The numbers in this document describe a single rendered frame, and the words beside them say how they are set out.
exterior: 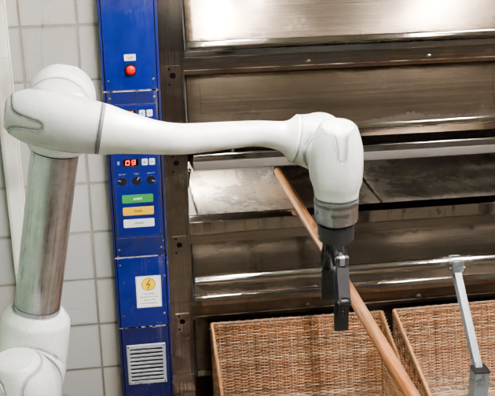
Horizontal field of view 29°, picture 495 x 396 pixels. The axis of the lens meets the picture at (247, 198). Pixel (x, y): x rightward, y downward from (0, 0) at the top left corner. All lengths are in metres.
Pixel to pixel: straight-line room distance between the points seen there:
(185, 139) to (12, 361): 0.58
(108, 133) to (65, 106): 0.09
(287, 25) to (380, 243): 0.77
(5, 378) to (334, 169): 0.77
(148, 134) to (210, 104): 0.95
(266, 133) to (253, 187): 1.16
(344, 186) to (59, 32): 1.11
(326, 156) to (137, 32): 0.96
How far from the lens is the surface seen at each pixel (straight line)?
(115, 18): 2.67
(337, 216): 1.92
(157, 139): 1.84
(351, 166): 1.88
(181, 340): 3.06
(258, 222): 2.91
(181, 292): 2.98
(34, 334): 2.16
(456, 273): 2.70
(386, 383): 3.11
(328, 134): 1.87
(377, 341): 2.20
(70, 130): 1.82
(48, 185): 2.04
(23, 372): 2.01
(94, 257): 2.91
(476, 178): 3.30
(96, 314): 3.00
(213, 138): 1.91
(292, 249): 2.99
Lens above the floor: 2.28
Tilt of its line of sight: 21 degrees down
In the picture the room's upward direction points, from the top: 1 degrees counter-clockwise
